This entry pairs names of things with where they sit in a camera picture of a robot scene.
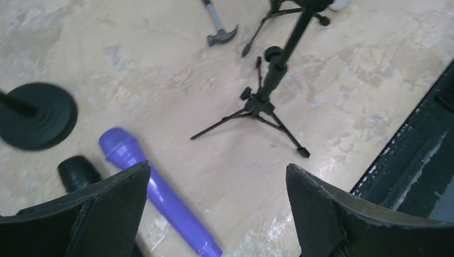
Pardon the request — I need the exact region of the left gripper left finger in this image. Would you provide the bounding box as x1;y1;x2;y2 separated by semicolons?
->
1;161;150;256

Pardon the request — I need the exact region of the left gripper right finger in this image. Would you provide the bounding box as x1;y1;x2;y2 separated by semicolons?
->
285;164;453;256

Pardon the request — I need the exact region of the purple microphone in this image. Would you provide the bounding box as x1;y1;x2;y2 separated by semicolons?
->
99;127;223;257

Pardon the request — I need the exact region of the black round-base mic stand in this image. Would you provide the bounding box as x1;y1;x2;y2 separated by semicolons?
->
1;82;78;151

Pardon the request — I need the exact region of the black tripod stand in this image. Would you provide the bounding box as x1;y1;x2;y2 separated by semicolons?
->
191;1;333;158

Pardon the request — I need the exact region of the black tripod stand shock mount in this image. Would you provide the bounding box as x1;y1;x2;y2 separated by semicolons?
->
241;0;334;57

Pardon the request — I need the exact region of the black wireless microphone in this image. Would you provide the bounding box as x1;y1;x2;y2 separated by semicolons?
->
57;155;102;193

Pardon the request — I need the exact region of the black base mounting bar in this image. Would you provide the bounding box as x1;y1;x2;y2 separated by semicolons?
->
351;64;453;222

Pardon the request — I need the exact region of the small claw hammer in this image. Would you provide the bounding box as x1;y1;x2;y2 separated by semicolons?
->
202;0;239;47

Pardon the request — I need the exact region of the white PVC pipe frame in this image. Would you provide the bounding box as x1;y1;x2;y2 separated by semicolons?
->
329;0;351;11

